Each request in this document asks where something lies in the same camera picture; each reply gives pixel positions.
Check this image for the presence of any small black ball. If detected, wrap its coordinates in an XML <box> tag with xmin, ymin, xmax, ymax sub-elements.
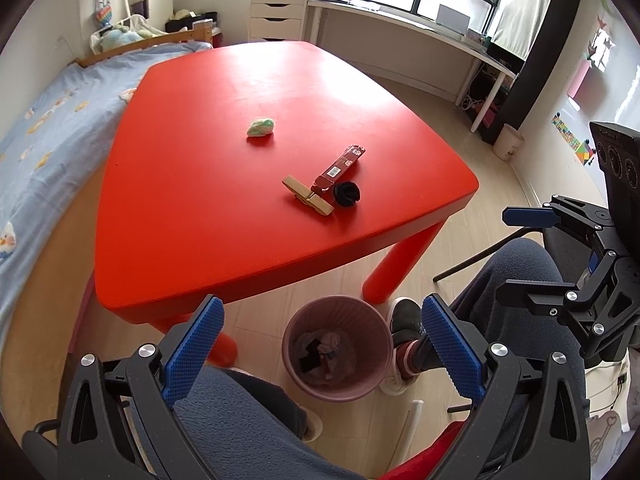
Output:
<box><xmin>333</xmin><ymin>181</ymin><xmax>361</xmax><ymax>207</ymax></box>

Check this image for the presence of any green white wrapper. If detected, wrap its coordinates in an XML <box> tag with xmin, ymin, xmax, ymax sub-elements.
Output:
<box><xmin>246</xmin><ymin>118</ymin><xmax>274</xmax><ymax>138</ymax></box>

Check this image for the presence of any pink trash bin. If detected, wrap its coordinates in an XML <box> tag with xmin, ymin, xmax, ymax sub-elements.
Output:
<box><xmin>282</xmin><ymin>296</ymin><xmax>393</xmax><ymax>403</ymax></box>

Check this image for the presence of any person's right leg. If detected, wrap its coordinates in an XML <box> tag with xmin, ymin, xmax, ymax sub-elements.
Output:
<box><xmin>399</xmin><ymin>237</ymin><xmax>586</xmax><ymax>411</ymax></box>

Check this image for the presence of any person's leg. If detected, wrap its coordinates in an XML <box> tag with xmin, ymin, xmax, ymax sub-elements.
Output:
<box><xmin>174</xmin><ymin>366</ymin><xmax>359</xmax><ymax>479</ymax></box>
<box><xmin>399</xmin><ymin>237</ymin><xmax>586</xmax><ymax>411</ymax></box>

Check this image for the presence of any white small waste bin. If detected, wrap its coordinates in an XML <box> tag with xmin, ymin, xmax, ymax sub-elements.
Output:
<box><xmin>492</xmin><ymin>125</ymin><xmax>524</xmax><ymax>162</ymax></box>

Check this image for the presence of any person's left leg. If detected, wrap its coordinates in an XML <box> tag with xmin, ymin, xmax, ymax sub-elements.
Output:
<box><xmin>174</xmin><ymin>366</ymin><xmax>359</xmax><ymax>479</ymax></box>

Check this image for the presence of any black shoe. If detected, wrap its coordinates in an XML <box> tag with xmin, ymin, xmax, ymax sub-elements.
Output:
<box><xmin>388</xmin><ymin>297</ymin><xmax>423</xmax><ymax>348</ymax></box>

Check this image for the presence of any white long desk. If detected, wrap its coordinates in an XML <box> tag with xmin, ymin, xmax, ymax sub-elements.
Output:
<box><xmin>305</xmin><ymin>0</ymin><xmax>515</xmax><ymax>132</ymax></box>

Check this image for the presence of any red snack box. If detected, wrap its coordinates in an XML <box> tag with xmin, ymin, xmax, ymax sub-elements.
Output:
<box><xmin>311</xmin><ymin>145</ymin><xmax>366</xmax><ymax>193</ymax></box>

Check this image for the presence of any wooden clothespin on table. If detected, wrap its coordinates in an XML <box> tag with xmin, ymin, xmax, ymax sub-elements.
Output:
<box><xmin>282</xmin><ymin>176</ymin><xmax>334</xmax><ymax>217</ymax></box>

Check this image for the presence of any red plastic table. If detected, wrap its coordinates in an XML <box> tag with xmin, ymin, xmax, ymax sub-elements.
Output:
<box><xmin>92</xmin><ymin>40</ymin><xmax>481</xmax><ymax>369</ymax></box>

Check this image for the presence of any bed with blue sheet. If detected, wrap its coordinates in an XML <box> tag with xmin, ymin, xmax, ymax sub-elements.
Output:
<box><xmin>1</xmin><ymin>41</ymin><xmax>210</xmax><ymax>328</ymax></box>

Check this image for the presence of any white drawer cabinet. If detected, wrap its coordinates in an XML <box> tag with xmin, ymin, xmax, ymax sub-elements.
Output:
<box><xmin>247</xmin><ymin>0</ymin><xmax>307</xmax><ymax>42</ymax></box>

